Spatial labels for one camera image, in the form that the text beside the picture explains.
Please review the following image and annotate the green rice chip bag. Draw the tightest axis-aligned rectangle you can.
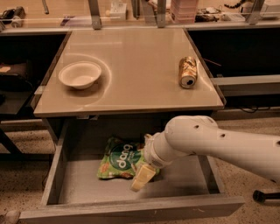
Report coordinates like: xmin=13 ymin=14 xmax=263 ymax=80
xmin=96 ymin=136 xmax=161 ymax=180

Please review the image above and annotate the black chair caster lower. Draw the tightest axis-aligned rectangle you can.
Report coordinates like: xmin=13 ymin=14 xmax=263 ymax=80
xmin=253 ymin=190 xmax=280 ymax=203

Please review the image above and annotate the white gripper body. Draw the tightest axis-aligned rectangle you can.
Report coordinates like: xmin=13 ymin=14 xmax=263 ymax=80
xmin=143 ymin=133 xmax=171 ymax=169

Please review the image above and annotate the white box on shelf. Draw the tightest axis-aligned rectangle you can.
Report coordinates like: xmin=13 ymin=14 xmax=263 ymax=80
xmin=106 ymin=2 xmax=127 ymax=21

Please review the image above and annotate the white paper bowl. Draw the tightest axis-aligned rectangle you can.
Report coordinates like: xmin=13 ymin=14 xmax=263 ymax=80
xmin=59 ymin=61 xmax=102 ymax=89

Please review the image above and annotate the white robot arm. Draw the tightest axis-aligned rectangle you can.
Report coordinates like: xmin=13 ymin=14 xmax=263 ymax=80
xmin=130 ymin=115 xmax=280 ymax=192

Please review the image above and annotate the pink stacked container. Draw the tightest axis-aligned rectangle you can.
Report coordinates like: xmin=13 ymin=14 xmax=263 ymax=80
xmin=170 ymin=0 xmax=199 ymax=24

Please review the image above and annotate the open grey drawer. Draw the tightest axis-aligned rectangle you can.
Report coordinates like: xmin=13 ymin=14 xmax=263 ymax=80
xmin=20 ymin=117 xmax=244 ymax=224

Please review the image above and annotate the grey counter cabinet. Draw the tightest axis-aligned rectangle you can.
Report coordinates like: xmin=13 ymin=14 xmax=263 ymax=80
xmin=34 ymin=28 xmax=225 ymax=118

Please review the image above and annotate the gold soda can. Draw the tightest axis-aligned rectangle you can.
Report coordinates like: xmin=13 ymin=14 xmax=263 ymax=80
xmin=178 ymin=56 xmax=198 ymax=88

